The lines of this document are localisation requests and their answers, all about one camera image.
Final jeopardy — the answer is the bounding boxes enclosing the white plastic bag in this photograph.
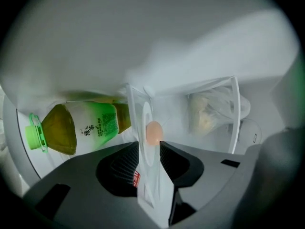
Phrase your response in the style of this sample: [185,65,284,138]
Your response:
[187,86,251,137]

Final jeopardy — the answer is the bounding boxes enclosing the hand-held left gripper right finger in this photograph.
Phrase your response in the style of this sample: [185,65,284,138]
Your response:
[160,141,248,229]

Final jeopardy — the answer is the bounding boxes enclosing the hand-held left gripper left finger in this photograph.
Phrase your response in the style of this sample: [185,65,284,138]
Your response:
[22,141,167,229]

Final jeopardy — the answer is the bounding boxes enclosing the brown egg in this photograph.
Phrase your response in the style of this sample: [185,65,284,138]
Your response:
[145,121,164,146]

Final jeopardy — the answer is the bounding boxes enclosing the white plate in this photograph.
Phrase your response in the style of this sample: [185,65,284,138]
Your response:
[136,101,176,211]

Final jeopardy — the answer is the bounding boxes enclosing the green capped drink bottle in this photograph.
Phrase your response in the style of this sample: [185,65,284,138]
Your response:
[25,101,132,156]

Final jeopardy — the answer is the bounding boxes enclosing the white refrigerator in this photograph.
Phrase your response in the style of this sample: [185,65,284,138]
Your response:
[0,0,303,200]

